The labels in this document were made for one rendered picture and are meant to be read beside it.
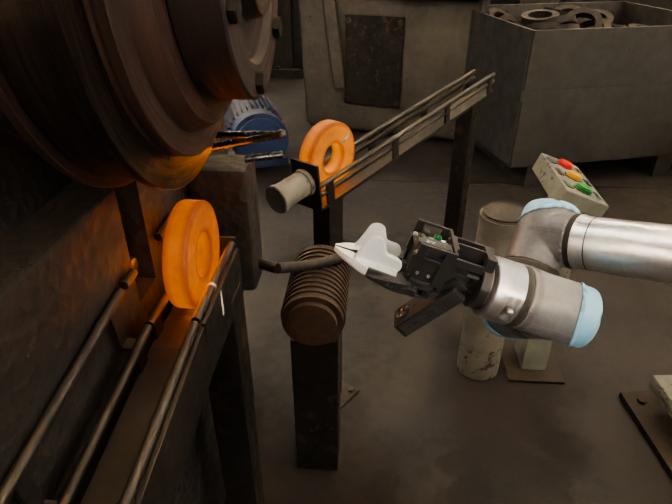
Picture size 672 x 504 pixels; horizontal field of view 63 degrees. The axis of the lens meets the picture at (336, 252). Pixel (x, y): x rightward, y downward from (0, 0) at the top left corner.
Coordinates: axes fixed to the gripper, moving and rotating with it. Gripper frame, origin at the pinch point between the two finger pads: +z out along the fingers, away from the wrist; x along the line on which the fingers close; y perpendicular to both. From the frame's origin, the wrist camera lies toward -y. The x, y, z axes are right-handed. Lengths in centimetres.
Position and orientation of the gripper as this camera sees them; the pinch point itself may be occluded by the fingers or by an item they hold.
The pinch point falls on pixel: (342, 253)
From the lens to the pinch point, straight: 76.0
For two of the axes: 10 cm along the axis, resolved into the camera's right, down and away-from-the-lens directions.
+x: -0.7, 5.2, -8.5
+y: 3.1, -8.0, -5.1
